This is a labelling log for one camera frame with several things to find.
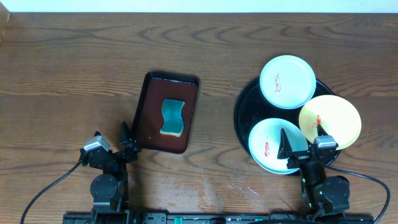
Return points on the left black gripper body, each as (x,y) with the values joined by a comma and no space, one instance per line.
(115,156)

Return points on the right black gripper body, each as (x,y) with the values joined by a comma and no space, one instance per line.
(299,160)

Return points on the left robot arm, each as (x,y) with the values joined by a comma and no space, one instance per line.
(110,190)

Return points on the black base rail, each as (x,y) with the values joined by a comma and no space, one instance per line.
(163,218)

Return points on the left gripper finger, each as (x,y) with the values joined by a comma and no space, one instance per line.
(98,134)
(127,139)

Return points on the rectangular black sponge tray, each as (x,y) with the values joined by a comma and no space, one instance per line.
(148,120)

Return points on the yellow plate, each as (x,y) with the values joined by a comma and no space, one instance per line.
(336,115)

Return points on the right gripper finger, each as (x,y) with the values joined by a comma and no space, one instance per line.
(285,150)
(321,131)

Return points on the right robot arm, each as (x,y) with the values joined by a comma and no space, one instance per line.
(325,195)

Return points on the green yellow sponge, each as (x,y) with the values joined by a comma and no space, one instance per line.
(172,114)

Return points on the light blue plate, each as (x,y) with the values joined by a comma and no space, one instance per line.
(264,142)
(287,82)

